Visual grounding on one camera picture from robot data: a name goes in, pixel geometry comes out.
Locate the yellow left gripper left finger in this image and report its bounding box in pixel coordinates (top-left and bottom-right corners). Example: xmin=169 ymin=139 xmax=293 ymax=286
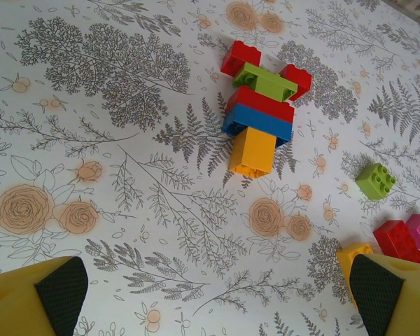
xmin=0 ymin=255 xmax=89 ymax=336

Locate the long blue lego brick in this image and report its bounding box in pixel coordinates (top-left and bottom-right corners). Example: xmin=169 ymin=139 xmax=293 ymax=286
xmin=220 ymin=104 xmax=295 ymax=148

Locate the small green lego brick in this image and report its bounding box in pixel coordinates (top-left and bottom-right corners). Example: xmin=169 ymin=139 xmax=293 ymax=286
xmin=356 ymin=163 xmax=397 ymax=202

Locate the long red lego brick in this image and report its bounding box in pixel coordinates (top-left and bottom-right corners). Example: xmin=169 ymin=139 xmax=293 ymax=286
xmin=225 ymin=85 xmax=296 ymax=124
xmin=372 ymin=219 xmax=420 ymax=266

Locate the floral patterned table cover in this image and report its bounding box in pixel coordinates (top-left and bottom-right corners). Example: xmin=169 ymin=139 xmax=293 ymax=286
xmin=0 ymin=0 xmax=420 ymax=336

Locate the long orange lego brick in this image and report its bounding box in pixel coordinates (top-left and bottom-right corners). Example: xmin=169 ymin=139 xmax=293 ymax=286
xmin=336 ymin=241 xmax=375 ymax=309

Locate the small orange lego brick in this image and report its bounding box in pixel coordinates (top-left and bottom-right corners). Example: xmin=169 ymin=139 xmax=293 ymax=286
xmin=227 ymin=126 xmax=278 ymax=181

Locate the long green lego brick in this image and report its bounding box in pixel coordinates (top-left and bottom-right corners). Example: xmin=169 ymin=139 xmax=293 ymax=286
xmin=232 ymin=62 xmax=298 ymax=104

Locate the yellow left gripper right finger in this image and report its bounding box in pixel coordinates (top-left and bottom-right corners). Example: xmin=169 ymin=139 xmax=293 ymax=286
xmin=349 ymin=253 xmax=420 ymax=336

